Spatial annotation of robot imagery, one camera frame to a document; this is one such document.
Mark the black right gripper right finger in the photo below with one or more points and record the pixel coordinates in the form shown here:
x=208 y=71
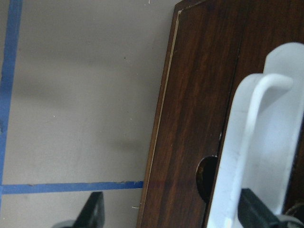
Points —
x=253 y=213

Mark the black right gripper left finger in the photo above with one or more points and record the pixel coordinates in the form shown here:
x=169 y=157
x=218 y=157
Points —
x=92 y=215

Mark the dark wooden cabinet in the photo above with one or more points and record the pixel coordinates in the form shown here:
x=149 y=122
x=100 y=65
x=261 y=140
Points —
x=213 y=45

